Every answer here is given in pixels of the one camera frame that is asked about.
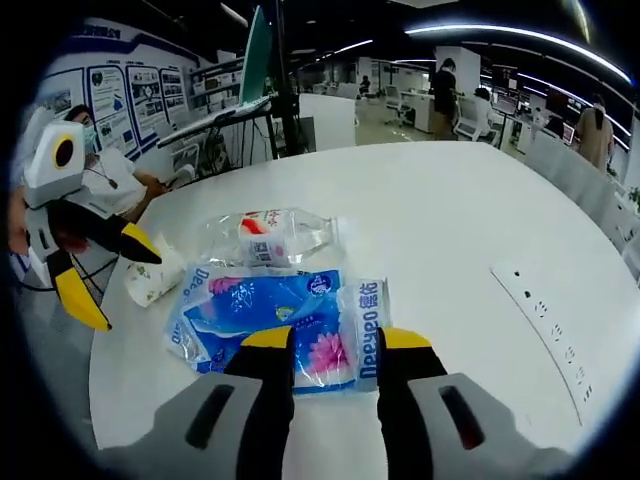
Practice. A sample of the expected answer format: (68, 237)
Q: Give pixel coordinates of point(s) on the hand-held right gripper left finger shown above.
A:
(260, 400)

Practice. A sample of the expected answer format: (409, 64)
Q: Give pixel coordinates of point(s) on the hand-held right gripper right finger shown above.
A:
(405, 400)

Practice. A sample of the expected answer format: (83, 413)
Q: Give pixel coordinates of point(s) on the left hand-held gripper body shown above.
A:
(50, 170)

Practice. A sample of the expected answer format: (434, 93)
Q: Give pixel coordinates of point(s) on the white paper cup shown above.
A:
(150, 285)

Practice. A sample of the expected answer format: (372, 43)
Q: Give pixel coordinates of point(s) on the wet wipes pack blue lid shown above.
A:
(371, 325)

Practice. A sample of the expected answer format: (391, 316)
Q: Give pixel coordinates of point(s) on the blue flowered tissue pack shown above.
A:
(260, 300)

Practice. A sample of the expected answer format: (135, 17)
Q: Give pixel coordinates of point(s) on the clear plastic bottle red label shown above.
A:
(260, 240)

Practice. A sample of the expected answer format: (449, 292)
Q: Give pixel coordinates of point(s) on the white tabletop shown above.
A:
(450, 225)

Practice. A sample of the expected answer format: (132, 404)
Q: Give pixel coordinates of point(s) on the white standing desk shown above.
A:
(220, 117)

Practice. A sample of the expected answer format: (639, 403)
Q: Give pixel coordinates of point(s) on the white built-in power strip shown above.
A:
(545, 330)

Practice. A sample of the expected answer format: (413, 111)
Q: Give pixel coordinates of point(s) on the white storage shelf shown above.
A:
(215, 85)

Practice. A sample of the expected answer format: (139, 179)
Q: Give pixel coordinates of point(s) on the large display on stand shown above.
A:
(257, 60)

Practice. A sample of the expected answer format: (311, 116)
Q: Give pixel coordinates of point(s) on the white partition panel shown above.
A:
(327, 120)

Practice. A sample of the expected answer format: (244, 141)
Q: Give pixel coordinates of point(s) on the white office chair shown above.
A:
(470, 130)
(400, 102)

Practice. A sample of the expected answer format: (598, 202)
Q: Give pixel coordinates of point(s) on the grey desk partition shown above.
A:
(565, 170)

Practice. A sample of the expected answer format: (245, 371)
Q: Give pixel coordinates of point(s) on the blue white wall poster board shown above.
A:
(120, 100)

